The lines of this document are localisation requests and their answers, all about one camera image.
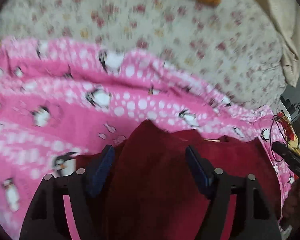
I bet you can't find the black cable loop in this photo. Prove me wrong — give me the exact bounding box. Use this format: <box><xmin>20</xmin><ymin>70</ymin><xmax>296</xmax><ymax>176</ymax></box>
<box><xmin>268</xmin><ymin>114</ymin><xmax>294</xmax><ymax>162</ymax></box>

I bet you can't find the floral white quilt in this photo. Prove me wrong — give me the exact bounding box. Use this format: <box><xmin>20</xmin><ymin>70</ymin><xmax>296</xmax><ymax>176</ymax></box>
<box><xmin>0</xmin><ymin>0</ymin><xmax>286</xmax><ymax>109</ymax></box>

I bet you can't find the person's right hand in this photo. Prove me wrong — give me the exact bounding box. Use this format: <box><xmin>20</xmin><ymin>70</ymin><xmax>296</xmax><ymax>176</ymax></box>
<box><xmin>282</xmin><ymin>178</ymin><xmax>300</xmax><ymax>230</ymax></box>

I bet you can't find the beige curtain cloth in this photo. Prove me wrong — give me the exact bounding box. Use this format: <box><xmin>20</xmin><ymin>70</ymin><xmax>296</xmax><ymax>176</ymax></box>
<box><xmin>255</xmin><ymin>0</ymin><xmax>300</xmax><ymax>87</ymax></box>

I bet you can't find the pink penguin blanket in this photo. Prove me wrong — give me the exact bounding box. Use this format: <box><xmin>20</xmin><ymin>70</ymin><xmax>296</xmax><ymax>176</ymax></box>
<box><xmin>0</xmin><ymin>37</ymin><xmax>295</xmax><ymax>239</ymax></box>

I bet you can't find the yellow red cartoon blanket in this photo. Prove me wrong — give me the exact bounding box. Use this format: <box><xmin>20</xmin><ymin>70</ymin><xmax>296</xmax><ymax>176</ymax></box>
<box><xmin>277</xmin><ymin>111</ymin><xmax>300</xmax><ymax>156</ymax></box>

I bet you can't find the dark red sweater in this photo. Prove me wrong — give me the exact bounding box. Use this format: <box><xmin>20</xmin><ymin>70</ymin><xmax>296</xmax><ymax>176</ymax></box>
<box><xmin>75</xmin><ymin>119</ymin><xmax>282</xmax><ymax>240</ymax></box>

